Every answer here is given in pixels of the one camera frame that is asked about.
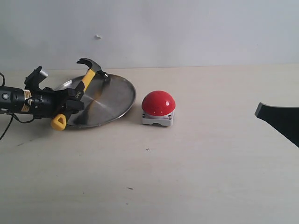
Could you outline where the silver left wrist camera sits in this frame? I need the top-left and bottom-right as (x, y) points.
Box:
(24, 66), (48, 91)

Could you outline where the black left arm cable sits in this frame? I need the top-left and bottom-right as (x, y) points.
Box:
(0, 72), (43, 140)

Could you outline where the yellow black claw hammer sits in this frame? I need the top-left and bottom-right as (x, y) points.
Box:
(51, 58), (110, 131)

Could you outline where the red dome push button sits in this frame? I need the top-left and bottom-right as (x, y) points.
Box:
(141, 91), (176, 126)

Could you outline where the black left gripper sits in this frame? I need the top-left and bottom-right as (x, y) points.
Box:
(29, 87), (85, 119)

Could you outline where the round steel plate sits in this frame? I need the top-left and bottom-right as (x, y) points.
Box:
(67, 74), (136, 128)

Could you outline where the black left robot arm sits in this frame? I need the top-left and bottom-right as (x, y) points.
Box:
(0, 86), (85, 119)

